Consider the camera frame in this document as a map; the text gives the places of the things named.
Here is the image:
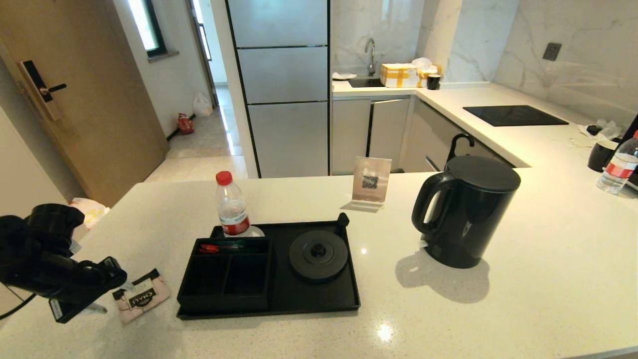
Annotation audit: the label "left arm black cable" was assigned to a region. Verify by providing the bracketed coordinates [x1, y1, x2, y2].
[0, 293, 36, 320]

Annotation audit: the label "black door lock handle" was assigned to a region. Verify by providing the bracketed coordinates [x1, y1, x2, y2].
[19, 60, 68, 122]

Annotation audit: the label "white yellow plastic bag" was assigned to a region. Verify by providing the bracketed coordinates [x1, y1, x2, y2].
[71, 198, 111, 230]

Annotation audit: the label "water bottle with red label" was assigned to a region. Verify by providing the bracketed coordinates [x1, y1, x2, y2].
[596, 131, 638, 195]

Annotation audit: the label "black round kettle base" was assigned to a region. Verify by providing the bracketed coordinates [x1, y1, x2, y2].
[289, 230, 349, 284]

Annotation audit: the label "black compartment organizer box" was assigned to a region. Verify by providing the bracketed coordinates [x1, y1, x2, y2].
[177, 237, 273, 312]

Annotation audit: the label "grey kitchen base cabinets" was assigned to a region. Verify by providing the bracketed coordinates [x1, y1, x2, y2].
[331, 96, 516, 174]

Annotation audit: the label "black induction cooktop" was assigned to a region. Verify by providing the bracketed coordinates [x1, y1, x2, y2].
[462, 105, 570, 127]

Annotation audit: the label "brown wooden door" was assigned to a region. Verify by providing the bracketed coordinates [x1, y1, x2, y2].
[0, 0, 170, 207]

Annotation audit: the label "kitchen sink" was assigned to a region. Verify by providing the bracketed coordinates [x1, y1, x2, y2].
[347, 76, 385, 89]

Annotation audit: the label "chrome faucet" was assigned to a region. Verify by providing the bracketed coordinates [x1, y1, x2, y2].
[364, 37, 377, 77]

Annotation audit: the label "acrylic QR code sign stand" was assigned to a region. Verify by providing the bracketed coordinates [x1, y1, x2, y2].
[340, 157, 392, 213]

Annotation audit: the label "pink CHALI tea bag packet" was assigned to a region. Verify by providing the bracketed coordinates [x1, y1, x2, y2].
[113, 268, 171, 325]

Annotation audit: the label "silver refrigerator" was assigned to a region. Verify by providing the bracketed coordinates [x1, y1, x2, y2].
[226, 0, 332, 179]

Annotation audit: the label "black serving tray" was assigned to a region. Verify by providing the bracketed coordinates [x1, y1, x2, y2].
[176, 220, 361, 320]

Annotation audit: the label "black electric kettle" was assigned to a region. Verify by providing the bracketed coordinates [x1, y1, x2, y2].
[411, 155, 521, 269]

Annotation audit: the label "window with dark frame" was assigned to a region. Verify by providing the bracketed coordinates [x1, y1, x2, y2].
[127, 0, 167, 59]

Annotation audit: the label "crumpled clear plastic wrap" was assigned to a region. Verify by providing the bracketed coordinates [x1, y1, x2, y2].
[578, 119, 623, 141]

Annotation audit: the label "black curved hook handle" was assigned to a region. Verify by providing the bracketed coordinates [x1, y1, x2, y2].
[446, 133, 476, 163]

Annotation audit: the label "large yellow taped cardboard box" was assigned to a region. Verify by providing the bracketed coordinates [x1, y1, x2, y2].
[380, 63, 420, 89]

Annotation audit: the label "black mug with white inside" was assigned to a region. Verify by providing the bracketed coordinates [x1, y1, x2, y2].
[587, 140, 620, 173]

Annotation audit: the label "beige cabinet panel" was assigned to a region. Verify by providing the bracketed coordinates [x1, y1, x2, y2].
[0, 105, 89, 330]

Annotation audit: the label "water bottle on tray red cap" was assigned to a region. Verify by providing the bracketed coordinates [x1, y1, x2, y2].
[215, 171, 252, 238]

